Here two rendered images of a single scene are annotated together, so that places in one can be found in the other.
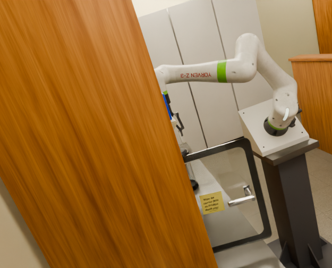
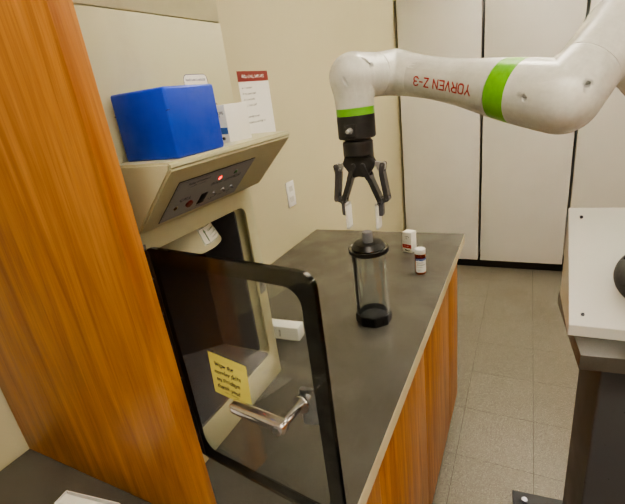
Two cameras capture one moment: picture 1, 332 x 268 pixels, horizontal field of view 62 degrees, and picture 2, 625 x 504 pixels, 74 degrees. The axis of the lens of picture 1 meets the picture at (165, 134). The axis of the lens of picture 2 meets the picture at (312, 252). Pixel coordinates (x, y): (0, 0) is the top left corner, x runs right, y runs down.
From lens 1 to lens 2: 0.69 m
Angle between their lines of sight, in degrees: 31
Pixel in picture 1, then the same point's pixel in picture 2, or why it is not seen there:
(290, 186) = (619, 433)
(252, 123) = (587, 249)
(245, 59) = (572, 64)
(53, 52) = not seen: outside the picture
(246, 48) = (599, 33)
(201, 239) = (169, 436)
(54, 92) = not seen: outside the picture
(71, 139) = not seen: outside the picture
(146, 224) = (77, 349)
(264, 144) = (589, 309)
